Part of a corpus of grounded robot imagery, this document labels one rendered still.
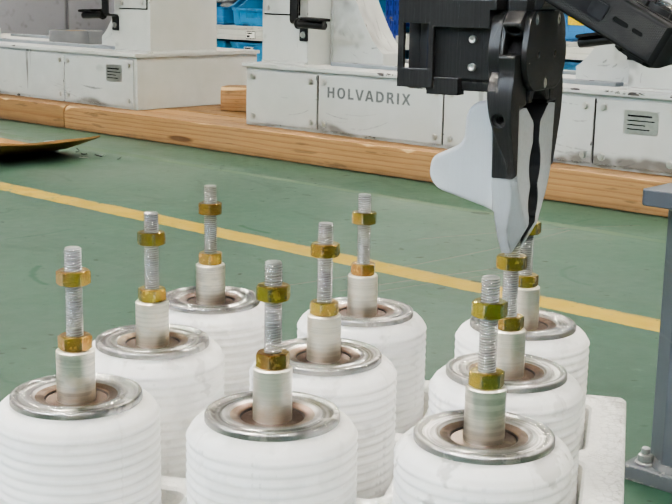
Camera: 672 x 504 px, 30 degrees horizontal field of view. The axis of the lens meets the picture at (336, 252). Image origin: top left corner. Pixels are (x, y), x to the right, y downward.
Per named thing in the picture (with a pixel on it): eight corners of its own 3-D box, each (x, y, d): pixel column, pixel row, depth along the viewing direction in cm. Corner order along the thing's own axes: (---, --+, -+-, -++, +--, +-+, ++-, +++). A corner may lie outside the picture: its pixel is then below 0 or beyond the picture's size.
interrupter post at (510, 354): (533, 380, 77) (535, 329, 77) (506, 387, 76) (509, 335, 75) (504, 370, 79) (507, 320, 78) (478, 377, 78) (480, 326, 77)
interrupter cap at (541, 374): (592, 382, 77) (592, 371, 77) (509, 406, 72) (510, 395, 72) (502, 354, 83) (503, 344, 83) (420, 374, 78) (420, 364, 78)
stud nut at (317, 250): (304, 255, 79) (305, 242, 79) (322, 251, 80) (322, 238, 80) (327, 260, 77) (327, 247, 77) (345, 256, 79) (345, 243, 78)
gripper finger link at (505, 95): (505, 172, 75) (514, 27, 73) (533, 175, 74) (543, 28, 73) (477, 179, 71) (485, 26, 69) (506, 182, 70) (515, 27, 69)
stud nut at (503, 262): (532, 269, 76) (533, 256, 76) (512, 273, 75) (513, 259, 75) (510, 263, 77) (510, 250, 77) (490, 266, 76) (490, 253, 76)
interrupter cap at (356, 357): (242, 368, 79) (242, 357, 79) (302, 340, 85) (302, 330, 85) (347, 388, 75) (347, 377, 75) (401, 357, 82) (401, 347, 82)
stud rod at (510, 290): (518, 353, 77) (524, 234, 76) (506, 355, 76) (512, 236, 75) (507, 349, 78) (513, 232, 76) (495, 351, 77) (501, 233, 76)
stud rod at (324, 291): (312, 337, 80) (314, 222, 78) (323, 334, 80) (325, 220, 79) (324, 340, 79) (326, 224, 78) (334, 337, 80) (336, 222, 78)
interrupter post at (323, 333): (298, 364, 80) (298, 315, 79) (316, 355, 82) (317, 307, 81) (330, 370, 79) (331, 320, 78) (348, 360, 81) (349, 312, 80)
